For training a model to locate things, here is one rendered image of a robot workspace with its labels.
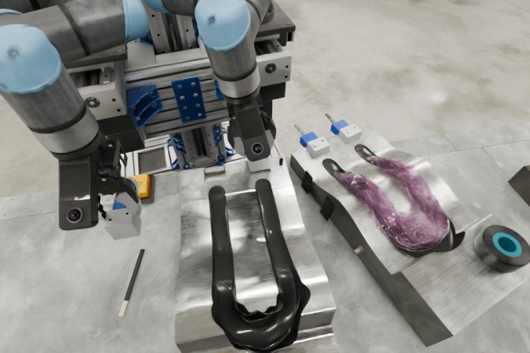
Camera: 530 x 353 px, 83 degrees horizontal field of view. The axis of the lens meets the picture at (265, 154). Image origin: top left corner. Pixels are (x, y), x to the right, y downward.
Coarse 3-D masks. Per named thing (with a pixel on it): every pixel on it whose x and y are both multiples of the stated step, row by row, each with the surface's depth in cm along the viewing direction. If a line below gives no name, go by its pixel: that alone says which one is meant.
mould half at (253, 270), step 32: (192, 192) 69; (288, 192) 69; (192, 224) 64; (256, 224) 64; (288, 224) 64; (192, 256) 59; (256, 256) 58; (192, 288) 52; (256, 288) 51; (320, 288) 51; (192, 320) 48; (320, 320) 51; (192, 352) 50; (224, 352) 51; (288, 352) 51; (320, 352) 51
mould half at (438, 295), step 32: (320, 160) 80; (352, 160) 80; (416, 160) 75; (320, 192) 74; (352, 192) 68; (448, 192) 70; (352, 224) 65; (480, 224) 61; (384, 256) 61; (448, 256) 57; (384, 288) 63; (416, 288) 53; (448, 288) 53; (480, 288) 53; (512, 288) 53; (416, 320) 56; (448, 320) 50
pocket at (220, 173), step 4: (204, 168) 74; (224, 168) 74; (204, 172) 74; (208, 172) 75; (212, 172) 75; (216, 172) 75; (220, 172) 75; (224, 172) 76; (204, 176) 74; (208, 176) 75; (212, 176) 75; (216, 176) 75; (220, 176) 75; (224, 176) 75; (204, 180) 72; (208, 180) 74
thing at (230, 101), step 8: (256, 88) 53; (224, 96) 53; (248, 96) 52; (256, 96) 60; (232, 104) 60; (232, 112) 59; (264, 112) 59; (232, 120) 58; (264, 120) 59; (232, 128) 59; (264, 128) 61
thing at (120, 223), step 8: (120, 208) 60; (112, 216) 57; (120, 216) 57; (128, 216) 57; (136, 216) 60; (104, 224) 56; (112, 224) 56; (120, 224) 56; (128, 224) 56; (136, 224) 59; (112, 232) 57; (120, 232) 58; (128, 232) 58; (136, 232) 59
